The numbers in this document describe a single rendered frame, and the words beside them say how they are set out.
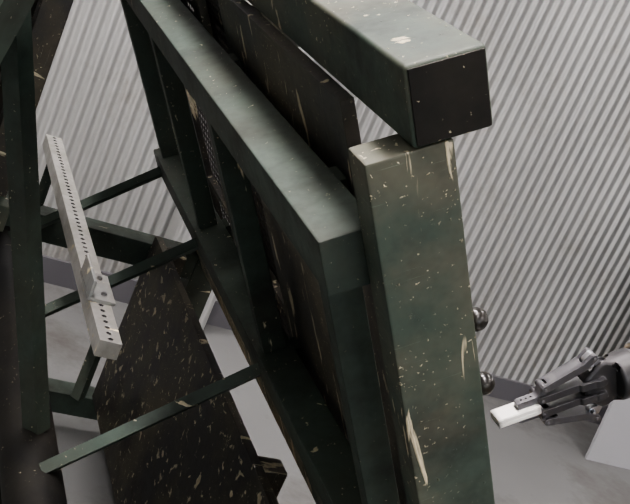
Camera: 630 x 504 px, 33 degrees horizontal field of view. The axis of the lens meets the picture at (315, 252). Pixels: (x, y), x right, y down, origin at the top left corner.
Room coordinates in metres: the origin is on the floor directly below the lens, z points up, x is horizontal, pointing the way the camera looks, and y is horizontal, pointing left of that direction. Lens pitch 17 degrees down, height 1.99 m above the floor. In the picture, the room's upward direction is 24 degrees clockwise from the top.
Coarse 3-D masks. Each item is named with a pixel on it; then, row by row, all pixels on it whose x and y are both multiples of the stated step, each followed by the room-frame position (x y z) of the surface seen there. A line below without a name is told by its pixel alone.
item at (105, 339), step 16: (48, 144) 3.07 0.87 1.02; (48, 160) 3.00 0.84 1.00; (64, 160) 2.98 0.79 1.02; (64, 176) 2.85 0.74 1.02; (64, 192) 2.73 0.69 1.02; (64, 208) 2.63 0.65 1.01; (80, 208) 2.66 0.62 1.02; (64, 224) 2.57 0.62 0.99; (80, 224) 2.55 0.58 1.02; (80, 240) 2.45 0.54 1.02; (80, 256) 2.36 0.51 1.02; (96, 272) 2.31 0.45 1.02; (80, 288) 2.24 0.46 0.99; (96, 304) 2.14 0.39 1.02; (96, 320) 2.07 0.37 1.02; (112, 320) 2.10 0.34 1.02; (96, 336) 2.02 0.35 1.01; (112, 336) 2.03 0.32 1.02; (96, 352) 1.99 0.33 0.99; (112, 352) 2.01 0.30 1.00
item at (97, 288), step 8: (88, 256) 2.26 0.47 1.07; (88, 264) 2.22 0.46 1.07; (80, 272) 2.26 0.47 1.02; (88, 272) 2.20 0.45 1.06; (88, 280) 2.18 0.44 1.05; (96, 280) 2.15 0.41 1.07; (104, 280) 2.26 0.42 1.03; (88, 288) 2.16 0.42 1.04; (96, 288) 2.20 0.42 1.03; (104, 288) 2.22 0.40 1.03; (88, 296) 2.14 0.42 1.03; (96, 296) 2.16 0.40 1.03; (104, 296) 2.18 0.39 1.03; (112, 296) 2.20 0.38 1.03; (112, 304) 2.17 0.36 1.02
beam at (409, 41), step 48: (288, 0) 1.57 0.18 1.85; (336, 0) 1.43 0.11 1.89; (384, 0) 1.40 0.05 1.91; (336, 48) 1.38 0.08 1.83; (384, 48) 1.22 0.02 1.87; (432, 48) 1.20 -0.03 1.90; (480, 48) 1.19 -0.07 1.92; (384, 96) 1.24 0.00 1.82; (432, 96) 1.17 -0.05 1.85; (480, 96) 1.20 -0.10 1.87
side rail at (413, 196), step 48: (384, 144) 1.20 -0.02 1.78; (432, 144) 1.19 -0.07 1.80; (384, 192) 1.17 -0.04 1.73; (432, 192) 1.20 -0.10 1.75; (384, 240) 1.19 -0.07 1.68; (432, 240) 1.21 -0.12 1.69; (384, 288) 1.20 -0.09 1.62; (432, 288) 1.23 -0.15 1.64; (384, 336) 1.25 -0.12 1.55; (432, 336) 1.24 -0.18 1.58; (432, 384) 1.25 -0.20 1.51; (480, 384) 1.28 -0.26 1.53; (432, 432) 1.27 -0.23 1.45; (480, 432) 1.30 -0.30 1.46; (432, 480) 1.29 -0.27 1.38; (480, 480) 1.32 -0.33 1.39
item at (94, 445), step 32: (0, 0) 0.98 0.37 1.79; (32, 0) 1.02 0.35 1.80; (0, 32) 0.99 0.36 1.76; (32, 64) 1.95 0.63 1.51; (32, 96) 1.96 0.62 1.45; (32, 128) 1.96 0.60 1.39; (32, 160) 1.97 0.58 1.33; (32, 192) 1.97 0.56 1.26; (32, 224) 1.98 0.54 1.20; (32, 256) 1.99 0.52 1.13; (160, 256) 2.64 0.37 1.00; (32, 288) 1.99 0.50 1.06; (32, 320) 2.00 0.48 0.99; (32, 352) 2.01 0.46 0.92; (32, 384) 2.02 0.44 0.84; (224, 384) 2.06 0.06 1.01; (32, 416) 2.04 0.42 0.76; (160, 416) 2.01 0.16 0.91; (96, 448) 1.96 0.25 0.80
